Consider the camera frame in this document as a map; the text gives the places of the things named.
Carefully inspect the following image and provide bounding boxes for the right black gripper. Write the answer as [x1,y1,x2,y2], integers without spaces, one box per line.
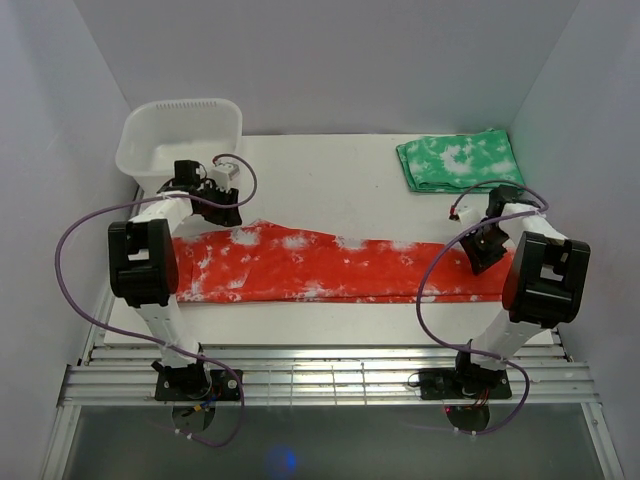
[456,224,509,275]

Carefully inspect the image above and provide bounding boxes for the red tie-dye trousers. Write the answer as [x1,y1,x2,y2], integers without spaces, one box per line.
[173,220,513,304]

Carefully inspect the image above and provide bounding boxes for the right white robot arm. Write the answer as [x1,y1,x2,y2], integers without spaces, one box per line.
[451,185,591,397]

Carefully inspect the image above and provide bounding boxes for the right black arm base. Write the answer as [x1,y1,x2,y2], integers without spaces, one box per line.
[408,352,512,400]

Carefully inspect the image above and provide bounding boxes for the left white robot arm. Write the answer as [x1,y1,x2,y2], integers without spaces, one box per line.
[108,160,242,400]

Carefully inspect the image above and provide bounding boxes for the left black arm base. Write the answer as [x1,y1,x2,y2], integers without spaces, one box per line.
[153,364,243,402]

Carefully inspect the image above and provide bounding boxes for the green folded tie-dye trousers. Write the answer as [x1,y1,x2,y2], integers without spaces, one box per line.
[396,129,523,194]

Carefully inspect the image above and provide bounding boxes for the white plastic basin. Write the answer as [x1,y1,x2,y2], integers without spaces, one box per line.
[115,98,243,194]

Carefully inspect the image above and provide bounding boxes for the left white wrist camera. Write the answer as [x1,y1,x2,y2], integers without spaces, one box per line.
[208,161,240,190]

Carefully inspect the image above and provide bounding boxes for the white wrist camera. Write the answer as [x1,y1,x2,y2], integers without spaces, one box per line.
[449,206,477,227]
[208,161,240,190]

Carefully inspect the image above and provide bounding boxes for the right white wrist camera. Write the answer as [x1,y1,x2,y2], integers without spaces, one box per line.
[449,206,477,227]

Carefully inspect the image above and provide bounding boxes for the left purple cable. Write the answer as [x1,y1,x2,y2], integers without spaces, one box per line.
[54,153,259,447]

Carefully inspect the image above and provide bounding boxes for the purple cable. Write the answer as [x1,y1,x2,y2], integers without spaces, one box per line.
[415,179,550,437]
[54,153,259,447]

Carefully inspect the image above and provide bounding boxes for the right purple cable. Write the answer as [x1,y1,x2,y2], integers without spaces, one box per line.
[415,179,550,437]

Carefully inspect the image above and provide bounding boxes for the aluminium rail frame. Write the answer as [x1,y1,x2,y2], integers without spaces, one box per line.
[58,186,624,479]

